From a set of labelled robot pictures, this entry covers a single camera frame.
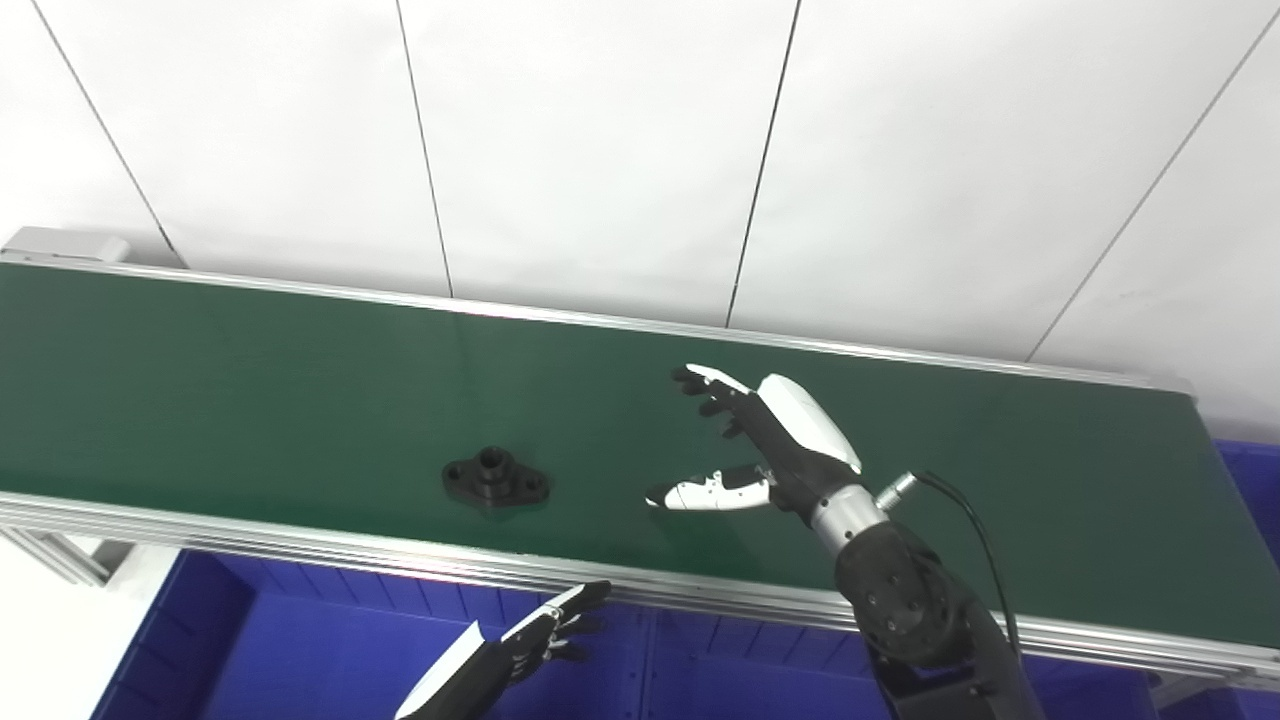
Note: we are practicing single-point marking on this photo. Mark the grey conveyor support bracket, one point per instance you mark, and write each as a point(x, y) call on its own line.
point(55, 550)

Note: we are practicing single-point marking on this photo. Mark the grey conveyor motor housing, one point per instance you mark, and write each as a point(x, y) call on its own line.
point(60, 243)

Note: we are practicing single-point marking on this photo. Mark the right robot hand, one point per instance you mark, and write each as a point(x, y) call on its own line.
point(795, 450)

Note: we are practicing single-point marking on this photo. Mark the blue bin for black parts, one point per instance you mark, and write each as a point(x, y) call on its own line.
point(760, 670)

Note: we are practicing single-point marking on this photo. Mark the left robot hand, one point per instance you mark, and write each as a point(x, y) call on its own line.
point(470, 670)

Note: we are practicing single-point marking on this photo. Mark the green conveyor belt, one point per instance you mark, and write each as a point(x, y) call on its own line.
point(300, 545)
point(300, 400)

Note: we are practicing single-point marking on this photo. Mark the black flanged machine part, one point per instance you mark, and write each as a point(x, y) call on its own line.
point(495, 480)

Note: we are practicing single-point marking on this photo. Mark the blue bin at conveyor end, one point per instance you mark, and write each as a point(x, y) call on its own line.
point(1255, 475)

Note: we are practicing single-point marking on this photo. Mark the blue bin holding white part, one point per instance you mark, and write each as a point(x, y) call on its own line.
point(300, 650)

